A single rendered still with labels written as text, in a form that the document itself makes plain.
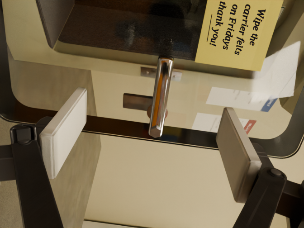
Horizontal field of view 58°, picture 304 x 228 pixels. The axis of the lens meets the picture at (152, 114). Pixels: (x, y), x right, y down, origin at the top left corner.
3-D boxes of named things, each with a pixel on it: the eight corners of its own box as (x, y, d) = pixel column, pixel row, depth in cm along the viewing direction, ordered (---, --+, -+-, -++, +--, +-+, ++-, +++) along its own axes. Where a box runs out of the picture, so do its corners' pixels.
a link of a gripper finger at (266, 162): (268, 196, 13) (330, 204, 13) (242, 140, 18) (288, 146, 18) (259, 218, 14) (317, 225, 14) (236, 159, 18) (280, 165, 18)
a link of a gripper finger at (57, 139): (54, 180, 16) (41, 179, 16) (86, 122, 22) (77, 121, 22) (52, 135, 14) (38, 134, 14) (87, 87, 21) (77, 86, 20)
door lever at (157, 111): (155, 44, 31) (178, 47, 31) (145, 119, 35) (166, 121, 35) (152, 56, 26) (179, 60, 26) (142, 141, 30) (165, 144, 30)
